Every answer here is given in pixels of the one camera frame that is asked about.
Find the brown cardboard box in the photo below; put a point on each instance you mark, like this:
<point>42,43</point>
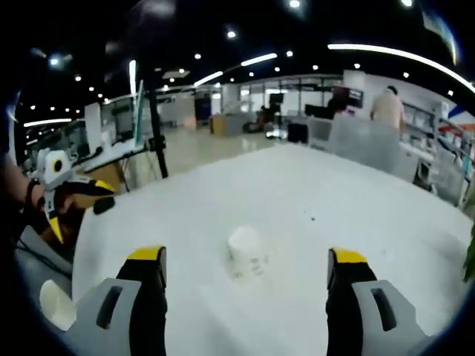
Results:
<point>224,125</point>

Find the white table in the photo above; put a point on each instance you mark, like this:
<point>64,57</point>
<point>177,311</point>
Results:
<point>259,185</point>

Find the dark wall display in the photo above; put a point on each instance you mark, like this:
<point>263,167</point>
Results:
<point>349,97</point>

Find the curved ceiling light strip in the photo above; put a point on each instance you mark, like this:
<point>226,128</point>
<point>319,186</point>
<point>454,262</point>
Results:
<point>401,53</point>

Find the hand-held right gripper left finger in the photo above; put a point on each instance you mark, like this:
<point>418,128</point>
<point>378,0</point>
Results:
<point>144,304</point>

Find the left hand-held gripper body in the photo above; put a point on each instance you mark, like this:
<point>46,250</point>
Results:
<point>55,165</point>

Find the white paper cup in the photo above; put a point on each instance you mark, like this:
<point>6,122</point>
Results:
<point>248,256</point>
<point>55,304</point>

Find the black tripod stand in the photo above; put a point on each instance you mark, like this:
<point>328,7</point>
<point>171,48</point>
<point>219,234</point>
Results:
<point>157,130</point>

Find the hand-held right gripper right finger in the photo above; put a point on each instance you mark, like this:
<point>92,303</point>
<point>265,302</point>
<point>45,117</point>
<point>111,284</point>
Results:
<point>349,304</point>

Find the person's left hand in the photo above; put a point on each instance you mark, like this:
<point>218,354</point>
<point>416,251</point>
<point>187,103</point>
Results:
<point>59,202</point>

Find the storage shelf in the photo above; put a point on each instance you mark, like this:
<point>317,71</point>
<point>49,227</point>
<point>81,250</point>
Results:
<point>441,148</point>

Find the wooden side desk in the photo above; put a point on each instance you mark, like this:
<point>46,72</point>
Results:
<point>107,170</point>

